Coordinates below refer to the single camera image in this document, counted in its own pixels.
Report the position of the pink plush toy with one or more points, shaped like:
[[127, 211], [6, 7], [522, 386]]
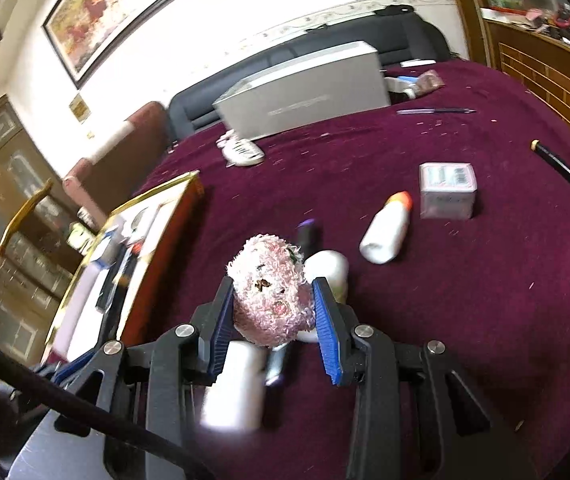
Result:
[[270, 290]]

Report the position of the small white pink box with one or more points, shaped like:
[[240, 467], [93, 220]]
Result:
[[447, 190]]

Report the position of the red brown armchair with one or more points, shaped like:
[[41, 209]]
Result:
[[130, 165]]

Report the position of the red black tool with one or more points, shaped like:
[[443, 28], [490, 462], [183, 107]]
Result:
[[565, 19]]

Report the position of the black pen gold clip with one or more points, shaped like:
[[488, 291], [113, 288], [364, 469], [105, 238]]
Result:
[[114, 282]]

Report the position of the black leather sofa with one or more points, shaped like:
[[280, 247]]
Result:
[[415, 35]]

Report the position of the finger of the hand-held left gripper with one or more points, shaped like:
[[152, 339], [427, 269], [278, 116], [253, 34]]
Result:
[[77, 364]]

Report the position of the white glue bottle orange cap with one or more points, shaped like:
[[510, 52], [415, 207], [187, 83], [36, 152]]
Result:
[[385, 235]]

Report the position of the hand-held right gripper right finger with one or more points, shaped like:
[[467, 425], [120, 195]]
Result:
[[329, 330]]

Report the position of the black marker pink cap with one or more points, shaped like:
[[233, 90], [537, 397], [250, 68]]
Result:
[[307, 237]]

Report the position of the white gold-rimmed box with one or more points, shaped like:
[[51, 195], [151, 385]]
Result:
[[82, 315]]

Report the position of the white blue tube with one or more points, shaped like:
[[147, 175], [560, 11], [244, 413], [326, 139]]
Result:
[[404, 84]]

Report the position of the framed wall painting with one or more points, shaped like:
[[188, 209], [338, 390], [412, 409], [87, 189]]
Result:
[[115, 10]]

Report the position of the gold wall plaque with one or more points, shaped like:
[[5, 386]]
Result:
[[79, 107]]

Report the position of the blue ballpoint pen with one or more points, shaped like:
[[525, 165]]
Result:
[[435, 110]]

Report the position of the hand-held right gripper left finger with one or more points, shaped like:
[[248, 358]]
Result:
[[217, 330]]

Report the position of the silver grey box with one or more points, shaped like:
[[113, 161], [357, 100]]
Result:
[[310, 90]]

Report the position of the wooden chair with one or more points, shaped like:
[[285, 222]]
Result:
[[20, 220]]

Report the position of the pink patterned packet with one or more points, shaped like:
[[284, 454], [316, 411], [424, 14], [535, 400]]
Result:
[[427, 82]]

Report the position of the black bag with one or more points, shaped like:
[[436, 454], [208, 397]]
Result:
[[394, 10]]

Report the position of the wooden counter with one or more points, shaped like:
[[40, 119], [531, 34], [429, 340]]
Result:
[[530, 65]]

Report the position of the white bottle green label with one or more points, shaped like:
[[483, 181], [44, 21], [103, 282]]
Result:
[[327, 267]]

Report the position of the white bottle red label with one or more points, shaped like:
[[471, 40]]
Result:
[[232, 390]]

